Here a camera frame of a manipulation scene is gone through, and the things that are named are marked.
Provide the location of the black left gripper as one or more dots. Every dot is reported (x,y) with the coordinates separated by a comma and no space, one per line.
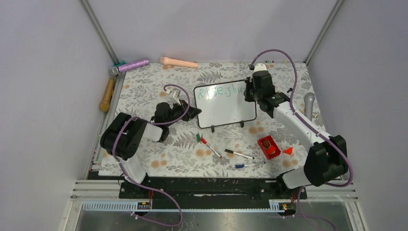
(183,106)

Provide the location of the red plastic box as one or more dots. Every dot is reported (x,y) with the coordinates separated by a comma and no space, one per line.
(269,147)

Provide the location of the white whiteboard black frame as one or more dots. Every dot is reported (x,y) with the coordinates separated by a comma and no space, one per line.
(223,104)

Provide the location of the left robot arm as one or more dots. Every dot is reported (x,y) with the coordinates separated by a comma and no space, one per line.
(123,136)

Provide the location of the blue marker pen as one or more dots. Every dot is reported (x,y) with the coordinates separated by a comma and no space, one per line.
(249,165)

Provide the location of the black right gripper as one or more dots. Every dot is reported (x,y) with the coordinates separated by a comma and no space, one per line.
(249,83)

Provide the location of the black marker pen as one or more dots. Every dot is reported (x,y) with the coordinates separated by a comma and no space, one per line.
(231,153)

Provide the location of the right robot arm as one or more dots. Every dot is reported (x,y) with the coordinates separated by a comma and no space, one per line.
(326,158)

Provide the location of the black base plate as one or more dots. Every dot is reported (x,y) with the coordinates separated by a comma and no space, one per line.
(209,193)

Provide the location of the small orange block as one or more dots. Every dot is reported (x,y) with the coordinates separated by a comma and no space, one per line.
(288,151)

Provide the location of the whiteboard wire stand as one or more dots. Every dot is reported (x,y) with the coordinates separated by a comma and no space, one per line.
(239,124)

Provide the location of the gold microphone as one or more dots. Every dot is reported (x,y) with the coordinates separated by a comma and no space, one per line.
(106,99)

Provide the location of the red marker pen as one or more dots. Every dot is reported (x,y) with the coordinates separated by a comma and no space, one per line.
(210,147)

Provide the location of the silver microphone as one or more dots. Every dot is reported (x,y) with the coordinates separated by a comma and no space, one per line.
(309,99)

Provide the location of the pink microphone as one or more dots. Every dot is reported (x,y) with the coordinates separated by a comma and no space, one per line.
(169,61)

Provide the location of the purple glitter microphone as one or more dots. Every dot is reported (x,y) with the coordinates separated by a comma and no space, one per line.
(124,67)

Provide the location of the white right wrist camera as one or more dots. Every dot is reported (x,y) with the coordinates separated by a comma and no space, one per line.
(259,67)

